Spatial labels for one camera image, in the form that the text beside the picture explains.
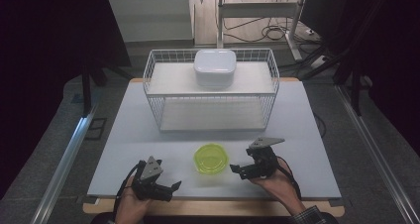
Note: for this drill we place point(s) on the white metal desk frame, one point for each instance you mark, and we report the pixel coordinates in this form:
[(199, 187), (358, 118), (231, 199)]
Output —
[(257, 10)]

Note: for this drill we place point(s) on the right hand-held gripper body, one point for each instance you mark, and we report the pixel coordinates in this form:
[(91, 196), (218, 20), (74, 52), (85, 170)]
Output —
[(264, 163)]

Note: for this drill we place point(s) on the green translucent round bowl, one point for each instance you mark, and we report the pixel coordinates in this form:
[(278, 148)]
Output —
[(211, 159)]

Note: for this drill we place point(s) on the white cabinet panel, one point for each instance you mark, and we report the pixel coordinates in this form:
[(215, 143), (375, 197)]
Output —
[(152, 17)]

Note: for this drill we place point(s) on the white square bowl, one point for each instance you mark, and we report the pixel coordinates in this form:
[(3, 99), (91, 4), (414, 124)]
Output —
[(214, 65)]

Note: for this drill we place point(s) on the white power strip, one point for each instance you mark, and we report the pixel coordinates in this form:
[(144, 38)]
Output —
[(318, 62)]

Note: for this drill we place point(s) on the grey table mat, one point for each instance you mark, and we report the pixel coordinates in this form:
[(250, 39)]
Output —
[(132, 141)]

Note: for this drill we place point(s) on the person's right hand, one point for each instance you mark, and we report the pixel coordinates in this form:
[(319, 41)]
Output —
[(282, 187)]

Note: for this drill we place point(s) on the aluminium rail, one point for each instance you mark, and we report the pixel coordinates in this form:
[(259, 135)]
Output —
[(62, 168), (373, 151)]

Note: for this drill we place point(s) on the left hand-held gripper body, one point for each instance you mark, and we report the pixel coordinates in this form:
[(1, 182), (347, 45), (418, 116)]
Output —
[(148, 184)]

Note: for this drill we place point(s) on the black tripod stand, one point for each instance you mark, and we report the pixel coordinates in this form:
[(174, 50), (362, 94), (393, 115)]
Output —
[(355, 85), (87, 85)]

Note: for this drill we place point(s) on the person's left hand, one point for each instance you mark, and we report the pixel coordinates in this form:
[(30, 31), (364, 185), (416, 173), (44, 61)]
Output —
[(130, 207)]

